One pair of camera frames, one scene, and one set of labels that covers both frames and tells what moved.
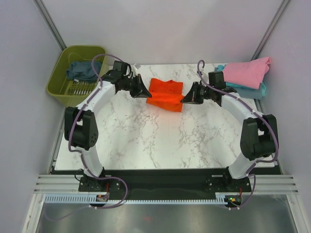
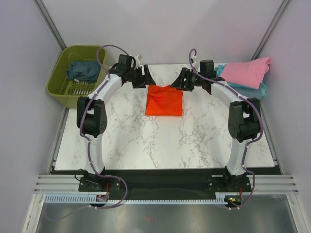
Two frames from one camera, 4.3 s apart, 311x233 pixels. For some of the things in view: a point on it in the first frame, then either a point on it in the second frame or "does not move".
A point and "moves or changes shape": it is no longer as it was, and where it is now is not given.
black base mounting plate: x=164 y=184 does not move
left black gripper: x=140 y=91 → x=141 y=83
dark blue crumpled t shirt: x=83 y=71 does not move
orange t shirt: x=166 y=95 moves or changes shape
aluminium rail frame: x=283 y=185 does not move
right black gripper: x=192 y=97 → x=185 y=73
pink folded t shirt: x=249 y=74 does not move
